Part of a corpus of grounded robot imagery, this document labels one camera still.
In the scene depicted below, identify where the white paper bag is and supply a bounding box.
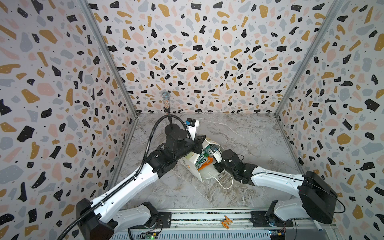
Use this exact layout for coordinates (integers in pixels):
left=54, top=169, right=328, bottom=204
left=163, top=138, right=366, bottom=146
left=180, top=139, right=234, bottom=190

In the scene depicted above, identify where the green Fox's candy bag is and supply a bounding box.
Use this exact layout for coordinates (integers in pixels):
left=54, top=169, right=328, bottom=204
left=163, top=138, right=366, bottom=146
left=195, top=153, right=210, bottom=169

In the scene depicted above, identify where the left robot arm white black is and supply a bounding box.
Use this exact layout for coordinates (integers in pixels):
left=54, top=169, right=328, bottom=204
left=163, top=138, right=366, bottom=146
left=76, top=129, right=206, bottom=240

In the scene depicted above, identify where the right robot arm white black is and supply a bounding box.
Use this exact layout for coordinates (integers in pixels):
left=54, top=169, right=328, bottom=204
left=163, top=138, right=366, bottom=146
left=214, top=150, right=338, bottom=225

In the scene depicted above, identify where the orange Fox's candy bag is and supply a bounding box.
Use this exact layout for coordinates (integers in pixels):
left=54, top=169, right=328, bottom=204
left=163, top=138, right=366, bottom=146
left=197, top=157, right=214, bottom=171

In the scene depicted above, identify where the microphone on black stand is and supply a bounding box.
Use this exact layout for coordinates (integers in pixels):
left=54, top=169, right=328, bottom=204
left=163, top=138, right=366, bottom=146
left=162, top=91, right=180, bottom=135

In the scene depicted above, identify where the orange plastic clip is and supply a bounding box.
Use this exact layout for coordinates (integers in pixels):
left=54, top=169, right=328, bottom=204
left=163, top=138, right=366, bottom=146
left=221, top=216, right=233, bottom=230

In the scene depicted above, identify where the right circuit board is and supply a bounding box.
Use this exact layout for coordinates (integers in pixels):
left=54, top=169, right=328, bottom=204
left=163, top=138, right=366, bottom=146
left=269, top=230, right=286, bottom=240

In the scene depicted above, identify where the circuit board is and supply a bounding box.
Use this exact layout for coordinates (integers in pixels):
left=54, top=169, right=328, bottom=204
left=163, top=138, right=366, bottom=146
left=137, top=231, right=159, bottom=240
left=269, top=230, right=286, bottom=240

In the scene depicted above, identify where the left circuit board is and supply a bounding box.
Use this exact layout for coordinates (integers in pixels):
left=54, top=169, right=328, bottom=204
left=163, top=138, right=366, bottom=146
left=137, top=231, right=159, bottom=240

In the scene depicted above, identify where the blue white marker pen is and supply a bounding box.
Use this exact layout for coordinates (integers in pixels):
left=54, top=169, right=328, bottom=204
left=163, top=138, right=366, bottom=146
left=313, top=220, right=323, bottom=231

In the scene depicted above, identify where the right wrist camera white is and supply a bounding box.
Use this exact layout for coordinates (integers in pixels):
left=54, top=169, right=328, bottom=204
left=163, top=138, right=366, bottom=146
left=208, top=145, right=222, bottom=164

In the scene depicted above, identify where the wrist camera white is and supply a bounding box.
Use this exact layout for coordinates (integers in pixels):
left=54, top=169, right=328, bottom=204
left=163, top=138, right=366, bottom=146
left=186, top=118, right=200, bottom=140
left=208, top=145, right=222, bottom=164

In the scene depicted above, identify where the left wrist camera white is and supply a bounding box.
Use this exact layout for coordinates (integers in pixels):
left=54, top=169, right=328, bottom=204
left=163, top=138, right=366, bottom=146
left=186, top=118, right=200, bottom=140

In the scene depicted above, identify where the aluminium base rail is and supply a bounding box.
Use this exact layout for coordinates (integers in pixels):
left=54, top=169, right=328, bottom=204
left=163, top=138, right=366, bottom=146
left=112, top=209, right=342, bottom=240

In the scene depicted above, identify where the black corrugated cable conduit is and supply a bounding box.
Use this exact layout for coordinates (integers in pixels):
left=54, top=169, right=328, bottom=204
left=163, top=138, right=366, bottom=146
left=56, top=113, right=193, bottom=240

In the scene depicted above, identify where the left aluminium corner post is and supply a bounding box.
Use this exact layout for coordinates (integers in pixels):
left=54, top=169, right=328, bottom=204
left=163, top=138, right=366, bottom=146
left=78, top=1, right=138, bottom=119

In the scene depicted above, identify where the aluminium corner post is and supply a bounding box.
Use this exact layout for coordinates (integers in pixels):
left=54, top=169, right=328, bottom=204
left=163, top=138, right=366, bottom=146
left=274, top=0, right=343, bottom=119
left=78, top=1, right=138, bottom=119

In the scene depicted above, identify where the right aluminium corner post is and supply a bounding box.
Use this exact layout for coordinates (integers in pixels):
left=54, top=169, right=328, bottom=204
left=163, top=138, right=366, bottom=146
left=274, top=0, right=343, bottom=119

